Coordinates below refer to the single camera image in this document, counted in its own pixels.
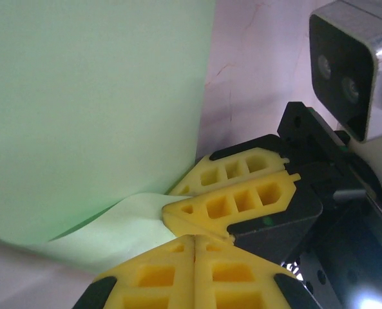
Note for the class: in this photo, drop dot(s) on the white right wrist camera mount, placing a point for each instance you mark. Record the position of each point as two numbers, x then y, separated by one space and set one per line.
374 157

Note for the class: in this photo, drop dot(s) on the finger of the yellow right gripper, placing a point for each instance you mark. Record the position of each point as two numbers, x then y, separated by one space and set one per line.
229 169
242 206

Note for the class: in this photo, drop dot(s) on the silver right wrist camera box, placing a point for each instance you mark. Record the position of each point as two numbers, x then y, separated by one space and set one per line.
342 64

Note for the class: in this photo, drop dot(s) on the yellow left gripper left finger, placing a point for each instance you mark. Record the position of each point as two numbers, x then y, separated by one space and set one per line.
152 277

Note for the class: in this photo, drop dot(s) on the green paper sheet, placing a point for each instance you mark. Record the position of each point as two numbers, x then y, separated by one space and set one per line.
97 96

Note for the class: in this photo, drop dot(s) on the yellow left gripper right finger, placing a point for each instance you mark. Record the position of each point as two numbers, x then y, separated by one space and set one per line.
235 277

